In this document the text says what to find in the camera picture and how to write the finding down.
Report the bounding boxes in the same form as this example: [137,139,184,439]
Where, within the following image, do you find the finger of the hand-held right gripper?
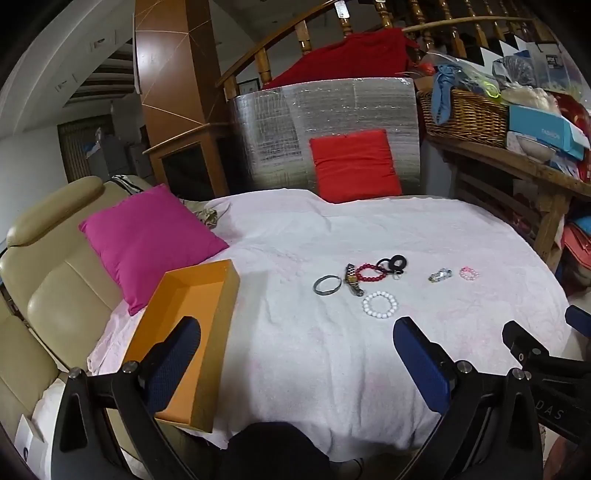
[564,305,591,339]
[502,320,555,370]

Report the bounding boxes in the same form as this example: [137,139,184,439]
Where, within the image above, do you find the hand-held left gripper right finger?
[392,316,546,480]

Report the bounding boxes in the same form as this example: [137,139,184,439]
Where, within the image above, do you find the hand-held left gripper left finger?
[51,316,204,480]

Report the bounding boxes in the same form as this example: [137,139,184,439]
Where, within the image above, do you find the orange cardboard box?
[122,258,241,433]

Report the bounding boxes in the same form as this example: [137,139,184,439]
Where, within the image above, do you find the white bead bracelet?
[361,291,399,319]

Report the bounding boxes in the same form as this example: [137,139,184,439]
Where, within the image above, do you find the dark hair tie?
[376,254,408,278]

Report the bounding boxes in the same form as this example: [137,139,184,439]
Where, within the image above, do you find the pink red bag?
[561,222,591,296]

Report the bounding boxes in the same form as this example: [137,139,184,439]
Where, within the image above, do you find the metal wristwatch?
[344,263,365,296]

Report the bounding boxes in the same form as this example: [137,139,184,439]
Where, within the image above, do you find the pale pink embossed blanket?
[88,189,578,462]

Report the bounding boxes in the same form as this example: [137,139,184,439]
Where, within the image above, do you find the magenta pillow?
[78,184,230,317]

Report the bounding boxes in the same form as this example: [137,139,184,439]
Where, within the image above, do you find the silver bangle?
[313,274,342,295]

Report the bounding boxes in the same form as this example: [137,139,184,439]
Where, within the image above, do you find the beige leather sofa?
[0,175,153,480]

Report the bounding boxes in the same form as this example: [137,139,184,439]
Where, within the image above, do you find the patterned crumpled cloth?
[180,198,220,229]

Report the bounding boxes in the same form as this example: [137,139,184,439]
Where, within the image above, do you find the white card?
[14,413,48,480]

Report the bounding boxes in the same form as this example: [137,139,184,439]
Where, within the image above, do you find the wooden side table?
[425,134,591,273]

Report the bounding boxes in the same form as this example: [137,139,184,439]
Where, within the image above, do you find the striped cloth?
[111,174,139,197]

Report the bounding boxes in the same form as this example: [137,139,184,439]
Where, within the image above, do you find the light blue cardboard box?
[508,104,591,162]

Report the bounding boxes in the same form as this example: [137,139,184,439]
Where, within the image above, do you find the wooden cabinet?
[143,122,232,199]

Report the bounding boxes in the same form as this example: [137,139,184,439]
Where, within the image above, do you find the red pillow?
[309,129,403,204]

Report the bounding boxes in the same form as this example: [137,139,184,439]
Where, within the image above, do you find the wicker basket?
[418,88,511,148]

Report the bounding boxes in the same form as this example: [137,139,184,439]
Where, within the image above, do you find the silver foil insulation panel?
[229,78,422,199]

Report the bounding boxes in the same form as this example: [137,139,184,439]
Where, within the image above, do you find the blue cloth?
[431,65,463,126]

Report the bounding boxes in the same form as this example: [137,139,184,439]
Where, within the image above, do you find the wooden pillar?
[134,0,209,137]

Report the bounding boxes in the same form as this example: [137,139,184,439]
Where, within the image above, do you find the red cloth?
[261,28,411,89]

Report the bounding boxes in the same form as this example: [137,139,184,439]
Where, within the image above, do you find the wooden stair railing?
[217,0,555,100]

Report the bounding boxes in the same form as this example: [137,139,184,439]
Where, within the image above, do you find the red bead bracelet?
[355,262,387,284]

